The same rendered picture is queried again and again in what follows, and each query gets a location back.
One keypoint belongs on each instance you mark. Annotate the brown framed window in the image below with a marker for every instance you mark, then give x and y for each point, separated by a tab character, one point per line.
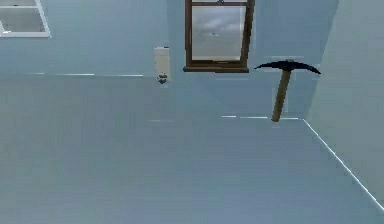
218	33

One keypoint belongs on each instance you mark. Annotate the cream rectangular box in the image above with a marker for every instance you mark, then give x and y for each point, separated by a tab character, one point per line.
162	61

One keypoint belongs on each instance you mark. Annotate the white framed window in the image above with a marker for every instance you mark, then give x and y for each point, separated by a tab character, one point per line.
23	20

